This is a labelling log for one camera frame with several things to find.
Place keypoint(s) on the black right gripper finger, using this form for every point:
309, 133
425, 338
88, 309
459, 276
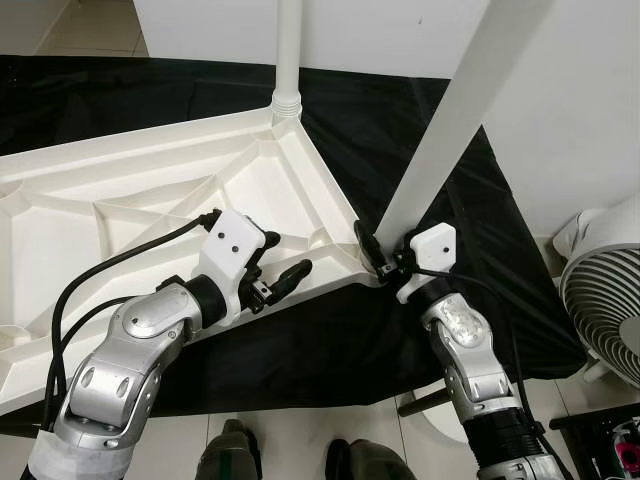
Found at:
368, 245

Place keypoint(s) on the white plastic table leg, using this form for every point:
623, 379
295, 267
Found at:
460, 110
288, 50

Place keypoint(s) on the white plastic table top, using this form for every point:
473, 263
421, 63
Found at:
100, 180

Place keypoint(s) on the black tablecloth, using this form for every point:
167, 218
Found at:
330, 340

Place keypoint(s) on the black metal table leg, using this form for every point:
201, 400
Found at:
420, 402

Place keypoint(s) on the white round floor base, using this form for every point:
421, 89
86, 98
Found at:
445, 425

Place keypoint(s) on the dark grey robot left foot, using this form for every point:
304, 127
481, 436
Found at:
228, 455

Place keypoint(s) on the dark grey robot foot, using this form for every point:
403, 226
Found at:
370, 465
228, 455

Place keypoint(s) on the dark grey robot right foot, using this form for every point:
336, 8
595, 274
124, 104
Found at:
370, 465

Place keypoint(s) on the white floor fan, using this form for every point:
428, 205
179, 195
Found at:
600, 300

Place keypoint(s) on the magenta round object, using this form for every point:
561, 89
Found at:
628, 460

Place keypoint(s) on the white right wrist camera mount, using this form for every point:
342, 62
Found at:
432, 245

